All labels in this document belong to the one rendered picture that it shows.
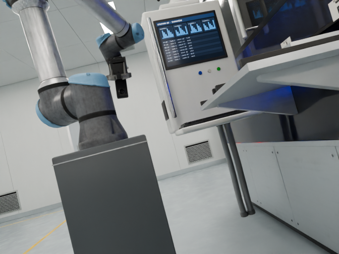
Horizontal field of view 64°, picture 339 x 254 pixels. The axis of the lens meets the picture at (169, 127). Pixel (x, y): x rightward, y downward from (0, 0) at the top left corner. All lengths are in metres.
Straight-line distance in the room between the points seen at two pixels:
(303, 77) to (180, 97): 0.94
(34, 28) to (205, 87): 1.01
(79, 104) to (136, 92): 5.47
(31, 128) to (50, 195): 1.56
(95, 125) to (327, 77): 0.64
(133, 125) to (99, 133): 5.41
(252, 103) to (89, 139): 0.76
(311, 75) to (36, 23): 0.83
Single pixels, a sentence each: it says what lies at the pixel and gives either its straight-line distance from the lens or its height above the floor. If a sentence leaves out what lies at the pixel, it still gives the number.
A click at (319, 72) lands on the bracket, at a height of 0.83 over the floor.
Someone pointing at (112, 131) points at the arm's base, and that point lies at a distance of 0.80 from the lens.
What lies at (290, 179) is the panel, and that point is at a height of 0.39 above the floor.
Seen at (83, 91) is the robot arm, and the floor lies 0.95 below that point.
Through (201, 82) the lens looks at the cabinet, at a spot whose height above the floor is 1.05.
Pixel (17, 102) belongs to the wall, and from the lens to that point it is 6.99.
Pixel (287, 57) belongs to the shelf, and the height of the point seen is 0.87.
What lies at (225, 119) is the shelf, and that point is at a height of 0.79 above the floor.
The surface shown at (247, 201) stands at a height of 0.27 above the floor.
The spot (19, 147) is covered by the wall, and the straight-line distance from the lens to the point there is 6.88.
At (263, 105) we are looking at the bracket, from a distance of 1.28.
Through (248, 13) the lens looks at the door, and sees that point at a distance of 1.65.
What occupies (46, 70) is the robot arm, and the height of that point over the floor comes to 1.07.
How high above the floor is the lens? 0.75
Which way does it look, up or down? 3 degrees up
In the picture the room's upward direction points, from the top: 15 degrees counter-clockwise
